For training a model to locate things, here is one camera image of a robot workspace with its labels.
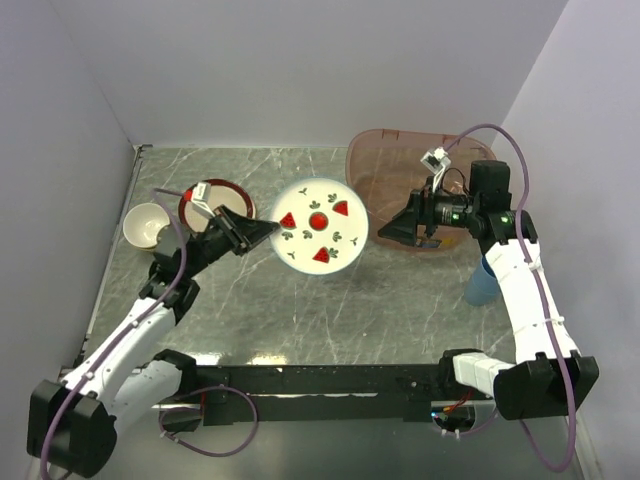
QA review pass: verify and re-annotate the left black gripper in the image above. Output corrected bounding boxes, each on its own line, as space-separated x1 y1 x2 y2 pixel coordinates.
183 203 280 278

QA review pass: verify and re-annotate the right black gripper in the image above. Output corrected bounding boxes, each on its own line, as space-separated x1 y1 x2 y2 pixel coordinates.
377 176 480 245

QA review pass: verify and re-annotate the red rimmed cream plate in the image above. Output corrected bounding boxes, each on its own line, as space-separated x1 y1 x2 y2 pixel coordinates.
178 178 256 232

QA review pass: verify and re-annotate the white watermelon pattern plate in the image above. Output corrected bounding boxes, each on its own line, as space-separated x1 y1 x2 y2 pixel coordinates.
270 177 369 276

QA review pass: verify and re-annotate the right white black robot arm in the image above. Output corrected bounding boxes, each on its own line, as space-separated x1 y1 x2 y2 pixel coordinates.
378 155 599 420

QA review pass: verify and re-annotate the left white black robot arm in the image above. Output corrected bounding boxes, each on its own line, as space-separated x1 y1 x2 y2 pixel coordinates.
27 206 280 479

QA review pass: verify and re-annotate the translucent pink plastic bin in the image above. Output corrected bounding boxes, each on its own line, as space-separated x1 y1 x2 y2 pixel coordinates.
346 129 470 254

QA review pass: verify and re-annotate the blue plastic cup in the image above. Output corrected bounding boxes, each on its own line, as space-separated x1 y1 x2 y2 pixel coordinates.
463 256 500 307

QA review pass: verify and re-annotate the cream ceramic bowl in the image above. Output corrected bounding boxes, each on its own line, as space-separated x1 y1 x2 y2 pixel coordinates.
122 203 170 250

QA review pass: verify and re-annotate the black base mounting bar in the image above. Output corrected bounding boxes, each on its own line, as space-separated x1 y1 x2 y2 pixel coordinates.
137 349 494 429

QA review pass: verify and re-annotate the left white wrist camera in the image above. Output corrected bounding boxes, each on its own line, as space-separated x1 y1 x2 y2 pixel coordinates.
183 181 215 219

